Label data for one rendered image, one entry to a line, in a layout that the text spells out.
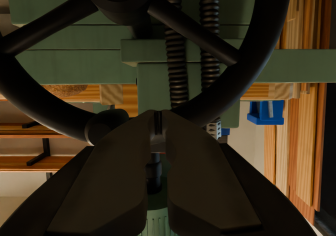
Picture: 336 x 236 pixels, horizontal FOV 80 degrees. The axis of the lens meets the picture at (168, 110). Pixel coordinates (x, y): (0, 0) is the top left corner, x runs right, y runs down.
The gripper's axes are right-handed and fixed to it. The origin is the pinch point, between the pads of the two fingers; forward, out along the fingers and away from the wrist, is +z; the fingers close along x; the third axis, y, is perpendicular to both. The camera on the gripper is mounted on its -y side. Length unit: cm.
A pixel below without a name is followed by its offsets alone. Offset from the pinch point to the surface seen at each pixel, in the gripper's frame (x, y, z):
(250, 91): 23.3, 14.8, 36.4
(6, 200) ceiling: -238, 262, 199
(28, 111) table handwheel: -11.2, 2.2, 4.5
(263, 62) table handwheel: 9.1, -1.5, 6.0
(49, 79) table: -19.4, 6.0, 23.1
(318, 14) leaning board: 109, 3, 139
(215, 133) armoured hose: 7.1, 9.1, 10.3
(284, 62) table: 22.2, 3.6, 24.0
